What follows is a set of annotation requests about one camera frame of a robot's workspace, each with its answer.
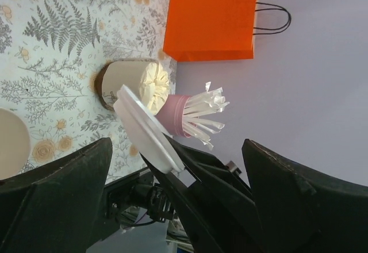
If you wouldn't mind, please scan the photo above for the floral table mat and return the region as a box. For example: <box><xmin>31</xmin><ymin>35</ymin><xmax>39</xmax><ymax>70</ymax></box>
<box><xmin>1</xmin><ymin>0</ymin><xmax>177</xmax><ymax>182</ymax></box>

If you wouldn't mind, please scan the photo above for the white plastic cup lid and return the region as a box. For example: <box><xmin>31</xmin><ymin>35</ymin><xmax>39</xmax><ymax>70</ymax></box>
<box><xmin>113</xmin><ymin>85</ymin><xmax>185</xmax><ymax>174</ymax></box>

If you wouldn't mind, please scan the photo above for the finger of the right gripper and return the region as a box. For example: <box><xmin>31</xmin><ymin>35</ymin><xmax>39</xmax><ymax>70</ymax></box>
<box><xmin>143</xmin><ymin>138</ymin><xmax>267</xmax><ymax>253</ymax></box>

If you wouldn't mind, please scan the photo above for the orange paper bag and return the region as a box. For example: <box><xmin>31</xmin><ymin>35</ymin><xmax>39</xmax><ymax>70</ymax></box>
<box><xmin>163</xmin><ymin>0</ymin><xmax>292</xmax><ymax>62</ymax></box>

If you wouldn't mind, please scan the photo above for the napkin filled paper tub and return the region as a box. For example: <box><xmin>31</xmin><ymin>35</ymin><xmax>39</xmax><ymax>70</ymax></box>
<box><xmin>93</xmin><ymin>58</ymin><xmax>170</xmax><ymax>115</ymax></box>

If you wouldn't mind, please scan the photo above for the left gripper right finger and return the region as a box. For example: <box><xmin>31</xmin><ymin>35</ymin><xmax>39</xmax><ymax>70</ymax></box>
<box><xmin>242</xmin><ymin>139</ymin><xmax>367</xmax><ymax>252</ymax></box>

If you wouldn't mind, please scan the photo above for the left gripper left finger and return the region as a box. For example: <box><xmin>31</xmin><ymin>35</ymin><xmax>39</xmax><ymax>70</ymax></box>
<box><xmin>1</xmin><ymin>138</ymin><xmax>113</xmax><ymax>252</ymax></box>

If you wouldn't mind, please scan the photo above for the pink cup holder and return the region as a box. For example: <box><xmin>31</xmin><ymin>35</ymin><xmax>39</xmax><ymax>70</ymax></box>
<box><xmin>155</xmin><ymin>94</ymin><xmax>191</xmax><ymax>138</ymax></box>

